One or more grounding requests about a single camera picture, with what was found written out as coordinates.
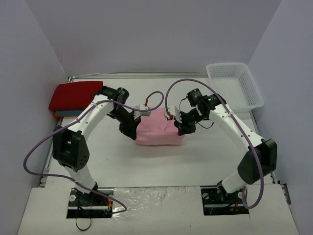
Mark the folded red t shirt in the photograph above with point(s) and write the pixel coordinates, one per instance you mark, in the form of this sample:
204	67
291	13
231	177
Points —
74	96

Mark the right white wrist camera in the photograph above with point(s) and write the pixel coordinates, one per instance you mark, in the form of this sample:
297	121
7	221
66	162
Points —
171	112

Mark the pink t shirt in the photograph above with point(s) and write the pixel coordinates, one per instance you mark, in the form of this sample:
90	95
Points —
157	130

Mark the white plastic basket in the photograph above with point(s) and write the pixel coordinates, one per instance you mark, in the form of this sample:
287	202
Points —
235	83

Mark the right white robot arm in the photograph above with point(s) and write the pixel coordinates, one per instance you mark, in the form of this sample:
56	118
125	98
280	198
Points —
259	155

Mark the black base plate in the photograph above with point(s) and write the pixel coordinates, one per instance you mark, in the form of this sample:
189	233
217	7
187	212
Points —
88	206
214	205

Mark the white foam board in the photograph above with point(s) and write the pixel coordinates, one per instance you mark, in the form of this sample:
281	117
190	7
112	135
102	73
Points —
156	211

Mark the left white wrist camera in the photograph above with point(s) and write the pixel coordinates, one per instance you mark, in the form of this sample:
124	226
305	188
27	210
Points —
143	111

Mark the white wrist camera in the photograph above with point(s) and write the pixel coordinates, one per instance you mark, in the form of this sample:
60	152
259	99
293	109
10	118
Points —
143	111
171	112

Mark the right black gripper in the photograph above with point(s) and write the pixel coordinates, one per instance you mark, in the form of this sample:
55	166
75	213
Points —
184	122

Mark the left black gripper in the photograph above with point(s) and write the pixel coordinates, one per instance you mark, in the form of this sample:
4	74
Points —
130	126

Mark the folded teal t shirt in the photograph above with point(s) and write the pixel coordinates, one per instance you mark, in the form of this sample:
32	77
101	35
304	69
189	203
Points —
67	113

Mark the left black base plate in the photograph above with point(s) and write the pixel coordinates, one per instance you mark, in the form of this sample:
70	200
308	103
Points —
88	206

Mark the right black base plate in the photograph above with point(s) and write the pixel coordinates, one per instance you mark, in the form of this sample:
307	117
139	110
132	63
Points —
214	205

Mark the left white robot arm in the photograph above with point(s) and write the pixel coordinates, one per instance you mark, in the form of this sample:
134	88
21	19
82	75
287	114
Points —
70	145

